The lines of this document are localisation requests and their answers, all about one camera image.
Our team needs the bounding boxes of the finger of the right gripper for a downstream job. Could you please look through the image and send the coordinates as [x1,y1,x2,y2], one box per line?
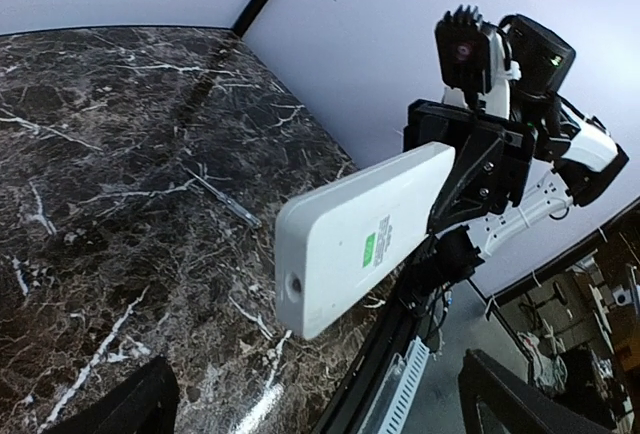
[427,123,503,234]

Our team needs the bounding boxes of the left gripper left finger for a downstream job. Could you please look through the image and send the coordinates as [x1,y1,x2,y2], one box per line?
[47,356,179,434]

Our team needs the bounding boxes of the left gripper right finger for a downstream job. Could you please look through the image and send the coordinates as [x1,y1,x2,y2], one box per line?
[458,349,609,434]

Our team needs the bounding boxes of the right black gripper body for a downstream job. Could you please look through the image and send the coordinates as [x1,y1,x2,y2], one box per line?
[403,99,536,214]

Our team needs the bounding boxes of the white remote control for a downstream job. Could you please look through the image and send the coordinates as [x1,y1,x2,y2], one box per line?
[274,142,455,340]

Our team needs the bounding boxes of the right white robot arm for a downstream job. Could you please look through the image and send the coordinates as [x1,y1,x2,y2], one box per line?
[398,6,629,312]

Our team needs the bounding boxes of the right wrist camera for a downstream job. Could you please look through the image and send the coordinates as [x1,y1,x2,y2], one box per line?
[435,5,495,94]

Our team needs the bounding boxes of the white slotted cable duct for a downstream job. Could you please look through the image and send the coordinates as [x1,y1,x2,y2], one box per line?
[379,337,430,434]

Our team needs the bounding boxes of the black front table rail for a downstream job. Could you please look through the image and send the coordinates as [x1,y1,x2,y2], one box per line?
[312,253,451,434]

